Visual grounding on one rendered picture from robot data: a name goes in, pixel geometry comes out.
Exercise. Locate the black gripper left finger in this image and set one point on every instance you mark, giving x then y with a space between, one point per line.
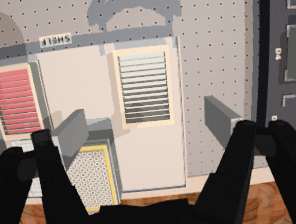
54 154

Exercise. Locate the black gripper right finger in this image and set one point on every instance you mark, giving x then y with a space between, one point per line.
224 195

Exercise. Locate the yellow tip rack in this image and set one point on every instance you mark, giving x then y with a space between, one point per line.
291 57

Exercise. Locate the cream trough reservoir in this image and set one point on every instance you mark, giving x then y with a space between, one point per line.
144 86

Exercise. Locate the grey perforated base plate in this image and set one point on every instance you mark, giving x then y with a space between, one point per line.
219 45

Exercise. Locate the white flat shelf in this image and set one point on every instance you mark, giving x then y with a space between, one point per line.
150 159

